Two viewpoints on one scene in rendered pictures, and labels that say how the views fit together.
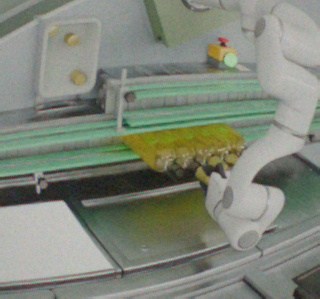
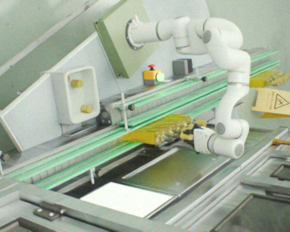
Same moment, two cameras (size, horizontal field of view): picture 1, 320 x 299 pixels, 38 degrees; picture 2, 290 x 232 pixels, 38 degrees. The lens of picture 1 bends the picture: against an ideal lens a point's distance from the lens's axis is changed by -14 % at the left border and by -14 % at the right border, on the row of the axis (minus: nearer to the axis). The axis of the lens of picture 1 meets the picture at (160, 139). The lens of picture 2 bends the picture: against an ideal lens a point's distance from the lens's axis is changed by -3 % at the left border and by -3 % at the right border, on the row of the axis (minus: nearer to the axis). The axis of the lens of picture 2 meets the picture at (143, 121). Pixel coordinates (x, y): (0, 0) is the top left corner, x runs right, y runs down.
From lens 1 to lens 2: 77 cm
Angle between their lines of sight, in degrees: 19
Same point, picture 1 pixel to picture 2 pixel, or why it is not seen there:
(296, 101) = (240, 67)
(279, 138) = (236, 89)
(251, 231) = (238, 144)
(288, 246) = (252, 162)
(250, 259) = (236, 172)
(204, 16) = (141, 52)
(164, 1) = (120, 46)
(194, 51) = (136, 79)
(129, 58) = (106, 92)
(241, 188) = (227, 120)
